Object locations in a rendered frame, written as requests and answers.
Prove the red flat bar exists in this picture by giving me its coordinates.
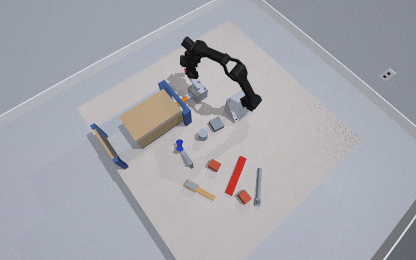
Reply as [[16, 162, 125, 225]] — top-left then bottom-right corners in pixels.
[[226, 156, 247, 196]]

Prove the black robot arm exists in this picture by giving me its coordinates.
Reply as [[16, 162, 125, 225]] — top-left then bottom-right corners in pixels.
[[180, 37, 262, 111]]

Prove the grey cylinder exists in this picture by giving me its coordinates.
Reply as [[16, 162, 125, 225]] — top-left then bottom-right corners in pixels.
[[199, 129, 208, 141]]

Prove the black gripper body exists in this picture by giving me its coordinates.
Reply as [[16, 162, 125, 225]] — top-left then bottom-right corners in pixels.
[[185, 51, 201, 79]]

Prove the reddish-brown block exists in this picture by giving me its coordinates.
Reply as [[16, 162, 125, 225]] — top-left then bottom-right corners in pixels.
[[238, 190, 252, 204], [208, 159, 221, 172]]

